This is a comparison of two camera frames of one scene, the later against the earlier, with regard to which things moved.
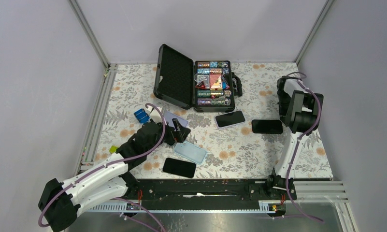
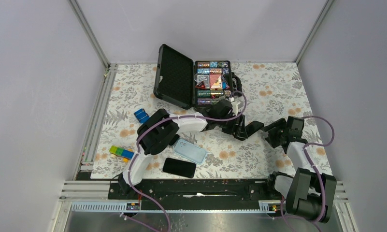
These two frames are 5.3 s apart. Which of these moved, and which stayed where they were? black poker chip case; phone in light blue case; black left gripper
Moved: black left gripper
Stayed: black poker chip case; phone in light blue case
